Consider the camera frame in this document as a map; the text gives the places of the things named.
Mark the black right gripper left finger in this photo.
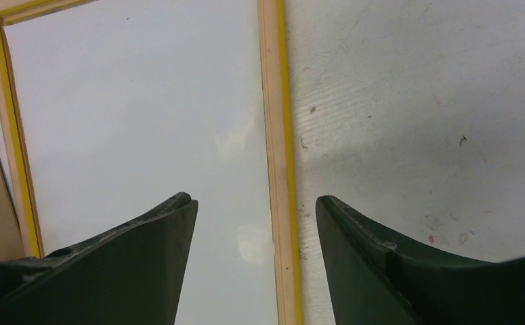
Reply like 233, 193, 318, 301
0, 192, 198, 324

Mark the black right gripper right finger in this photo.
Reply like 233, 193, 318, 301
316, 196, 525, 324

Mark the yellow wooden picture frame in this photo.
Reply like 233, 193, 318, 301
0, 1, 303, 324

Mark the printed building photo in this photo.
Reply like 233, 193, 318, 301
5, 1, 278, 324

